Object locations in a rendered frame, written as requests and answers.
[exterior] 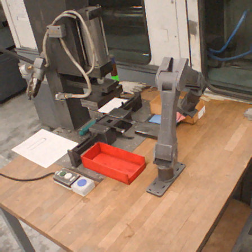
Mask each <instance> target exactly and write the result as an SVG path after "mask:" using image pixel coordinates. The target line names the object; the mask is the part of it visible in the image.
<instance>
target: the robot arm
mask: <svg viewBox="0 0 252 252"><path fill-rule="evenodd" d="M188 64H189V58H183V57H181V58H180V59H179V60H176V59H174V58H172V57H164V58H163V59H162V62H161V65H160V67H159V69H158V72H157V73H156V77H155V86H156V88H158V89H157V90H158V91H160V98H161V119H160V131H159V136H158V139H157V143H155V146H154V149H153V154H152V155H153V156H154V159H153V164H156V165H157V172H158V174H157V176H156V178H155V179H154V180H153V182H152V183H151V184H150V185H149V186H148V187H147V188H146V192H147V193H150V194H152V195H154V196H156V197H162V196H163V195H164V194H165V193H166V191H167V190H168V189H169V188H170V186H171V185H172V183H173V182H174V181H175V180H176V179H177V178H178V176H179V175H180V173H182V171H183V170H184V169H185V167H186V165H185V164H184V163H181V162H178V161H177V156H178V142H177V136H176V121H177V120H178V119H179V120H178V122H179V121H180V120H182V119H184V118H186V117H187V116H190V117H191V119H192V118H193V117H194V115H195V114H196V113H197V109H196V106H197V104H198V103H199V101H200V100H199V98H200V97H201V95H202V94H203V93H204V91H205V90H206V88H207V86H208V85H207V82H206V81H205V77H203V74H202V73H201V72H199V71H197V70H194V69H192V68H191V67H190V66H189V65H188ZM168 65H169V68H168V72H167V67H168ZM184 88H188V89H189V91H188V92H187V94H186V95H185V96H184V98H183V99H181V98H179V97H180V95H181V91H182V90H183V89H184ZM176 118H177V120H176Z"/></svg>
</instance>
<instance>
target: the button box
mask: <svg viewBox="0 0 252 252"><path fill-rule="evenodd" d="M61 171H65V172H66V173H71V174H72V177H71V178H69V179H68V178H65V176H63V177H61V176H60V175H59V174H60V172H61ZM52 174H54V176H53V180H54V181H55V183H58V184H60V185H62V186H64V187H66V188H68V189H69V190H72V187H71V185H72V184H74V182H75V181H77V180H78V179H79V178H80V174H77V173H74V172H72V171H69V170H67V169H65V168H62V169H61V170H59V171H57V172H52V173H48V174H45V175H43V176H41V177H38V178H30V179H17V178H12V177H9V176H7V175H4V174H2V173H0V175H1V176H4V177H7V178H10V179H14V180H17V181H33V180H36V179H42V178H44V177H46V176H48V175H52Z"/></svg>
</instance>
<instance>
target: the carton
mask: <svg viewBox="0 0 252 252"><path fill-rule="evenodd" d="M149 104H150V112H151V115H152V114H158V115H161V98H160V95H158V96H157V97H155V98H154V99H153V100H152V101H151V102H150V103H149ZM196 109H197V113H196V114H195V115H194V116H193V118H192V119H191V117H190V116H187V117H186V118H184V119H182V120H181V122H185V123H190V124H195V123H196V122H197V120H198V119H200V118H201V116H202V115H203V114H204V112H205V106H204V101H202V100H200V101H199V103H198V104H197V106H196Z"/></svg>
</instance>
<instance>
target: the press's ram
mask: <svg viewBox="0 0 252 252"><path fill-rule="evenodd" d="M105 77H106V76H104V78H102V79H101V80H100V79H98V78H94V77H90V78H89V81H90V83H91V87H92V91H91V93H90V95H89V96H88V97H86V98H81V99H80V100H81V103H82V106H84V107H87V108H88V109H92V108H93V109H97V110H99V109H100V108H102V107H103V106H105V105H106V104H108V103H109V102H110V101H111V100H113V99H114V98H115V97H116V96H118V95H120V94H121V93H123V92H124V91H123V85H121V84H118V80H116V79H110V78H108V79H107V78H105ZM66 84H67V85H69V86H74V87H79V88H84V89H88V84H87V81H86V79H85V77H84V76H77V75H75V76H72V77H71V78H69V79H67V80H66Z"/></svg>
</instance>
